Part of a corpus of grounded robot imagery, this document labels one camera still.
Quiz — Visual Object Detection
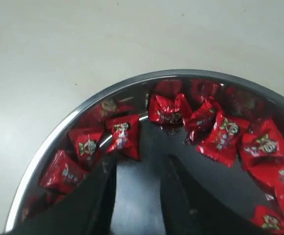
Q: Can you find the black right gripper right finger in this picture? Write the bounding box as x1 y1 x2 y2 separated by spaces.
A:
161 154 264 235

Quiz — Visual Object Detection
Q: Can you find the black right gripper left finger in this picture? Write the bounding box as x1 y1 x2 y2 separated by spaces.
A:
9 156 117 235

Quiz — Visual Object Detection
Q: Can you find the round stainless steel plate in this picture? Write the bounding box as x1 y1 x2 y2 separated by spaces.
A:
4 70 284 235

